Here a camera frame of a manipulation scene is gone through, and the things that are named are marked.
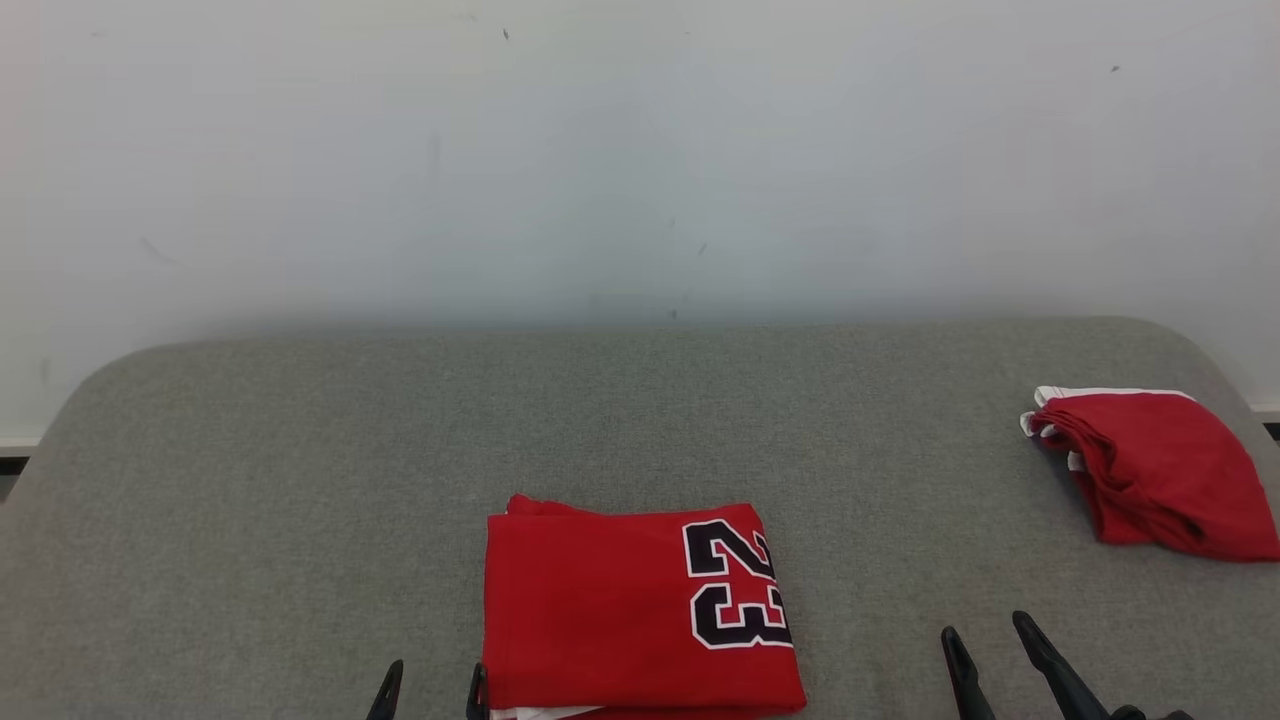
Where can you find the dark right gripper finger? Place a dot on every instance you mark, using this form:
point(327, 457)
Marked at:
point(968, 685)
point(1060, 685)

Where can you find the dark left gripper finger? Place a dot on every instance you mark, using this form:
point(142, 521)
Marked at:
point(478, 695)
point(388, 695)

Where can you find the red basketball jersey white sleeves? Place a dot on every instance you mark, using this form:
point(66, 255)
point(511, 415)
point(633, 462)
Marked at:
point(590, 610)

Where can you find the red shorts with white stripes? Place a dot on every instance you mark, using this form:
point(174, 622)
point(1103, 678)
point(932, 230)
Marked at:
point(1160, 470)

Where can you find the grey fabric sofa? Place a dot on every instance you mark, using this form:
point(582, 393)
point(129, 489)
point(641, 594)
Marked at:
point(300, 500)

